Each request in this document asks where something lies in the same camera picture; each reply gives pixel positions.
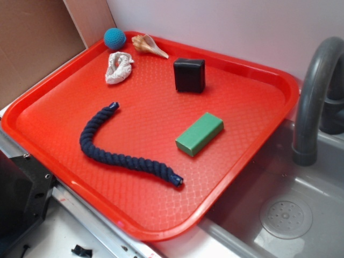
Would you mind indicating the crumpled white paper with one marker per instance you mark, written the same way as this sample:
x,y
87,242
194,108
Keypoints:
x,y
119,67

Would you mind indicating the red plastic tray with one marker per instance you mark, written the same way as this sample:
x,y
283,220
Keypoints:
x,y
251,99

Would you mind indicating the green rectangular block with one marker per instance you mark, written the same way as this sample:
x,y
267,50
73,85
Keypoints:
x,y
199,134

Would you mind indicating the black rectangular block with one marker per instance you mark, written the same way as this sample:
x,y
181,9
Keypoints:
x,y
189,75

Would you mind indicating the tan conch seashell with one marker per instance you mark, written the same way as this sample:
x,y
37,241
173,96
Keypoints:
x,y
146,44

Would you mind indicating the blue crocheted ball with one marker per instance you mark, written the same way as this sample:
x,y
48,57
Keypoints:
x,y
114,38

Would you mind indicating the grey curved faucet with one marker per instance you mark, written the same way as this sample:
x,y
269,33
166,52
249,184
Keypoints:
x,y
320,106

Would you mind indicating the grey plastic sink basin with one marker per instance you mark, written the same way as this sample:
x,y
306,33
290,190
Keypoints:
x,y
232,226

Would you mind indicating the round sink drain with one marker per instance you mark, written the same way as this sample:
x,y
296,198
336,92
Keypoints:
x,y
286,217

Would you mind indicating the black tape scrap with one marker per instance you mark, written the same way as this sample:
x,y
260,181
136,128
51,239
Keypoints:
x,y
82,252

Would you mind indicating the brown cardboard panel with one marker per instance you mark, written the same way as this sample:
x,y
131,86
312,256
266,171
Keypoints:
x,y
38,37

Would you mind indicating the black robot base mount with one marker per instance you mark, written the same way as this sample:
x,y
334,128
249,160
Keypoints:
x,y
26,188

